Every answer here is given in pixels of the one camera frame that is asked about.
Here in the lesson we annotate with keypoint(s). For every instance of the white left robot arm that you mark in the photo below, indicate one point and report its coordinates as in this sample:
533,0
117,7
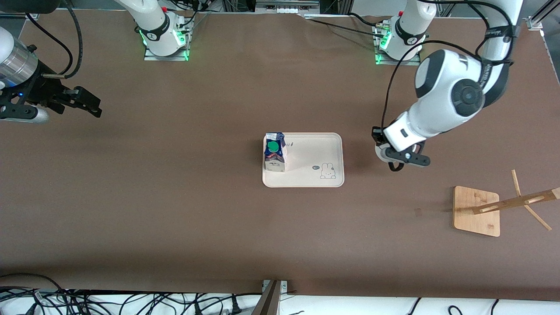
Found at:
442,100

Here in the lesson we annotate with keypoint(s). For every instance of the cream rabbit print tray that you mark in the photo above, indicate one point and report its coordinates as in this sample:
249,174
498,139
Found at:
310,153

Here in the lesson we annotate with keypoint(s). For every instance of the aluminium camera post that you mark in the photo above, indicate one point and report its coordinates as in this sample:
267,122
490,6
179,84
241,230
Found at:
269,302

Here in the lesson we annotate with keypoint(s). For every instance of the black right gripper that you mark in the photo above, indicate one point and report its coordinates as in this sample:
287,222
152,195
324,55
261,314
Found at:
40,87

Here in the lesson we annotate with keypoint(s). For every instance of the metal post bracket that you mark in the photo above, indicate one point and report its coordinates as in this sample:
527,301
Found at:
284,286

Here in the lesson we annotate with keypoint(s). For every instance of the wooden mug tree stand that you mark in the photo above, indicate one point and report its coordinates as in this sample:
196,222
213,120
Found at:
474,212

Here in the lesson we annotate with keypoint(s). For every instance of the aluminium frame profile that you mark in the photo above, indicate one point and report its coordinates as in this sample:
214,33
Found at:
30,15
540,15

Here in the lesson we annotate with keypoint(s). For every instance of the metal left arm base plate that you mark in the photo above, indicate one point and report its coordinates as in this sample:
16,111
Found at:
385,62

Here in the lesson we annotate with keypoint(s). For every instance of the aluminium frame crossbar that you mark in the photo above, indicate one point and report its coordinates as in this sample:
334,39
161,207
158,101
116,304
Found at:
286,5

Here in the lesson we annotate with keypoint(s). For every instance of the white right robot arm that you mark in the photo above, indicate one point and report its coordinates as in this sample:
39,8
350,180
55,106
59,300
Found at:
153,26

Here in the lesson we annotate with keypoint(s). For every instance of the brown table cover sheet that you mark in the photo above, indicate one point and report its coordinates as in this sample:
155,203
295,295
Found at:
280,240

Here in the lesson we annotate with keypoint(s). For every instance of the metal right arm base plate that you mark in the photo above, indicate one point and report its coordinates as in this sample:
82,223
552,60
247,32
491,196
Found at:
166,57

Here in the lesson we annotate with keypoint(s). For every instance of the blue white milk carton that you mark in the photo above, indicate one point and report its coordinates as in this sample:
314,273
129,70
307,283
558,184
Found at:
274,159

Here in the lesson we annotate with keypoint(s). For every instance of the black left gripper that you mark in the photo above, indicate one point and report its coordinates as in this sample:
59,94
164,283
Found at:
376,134

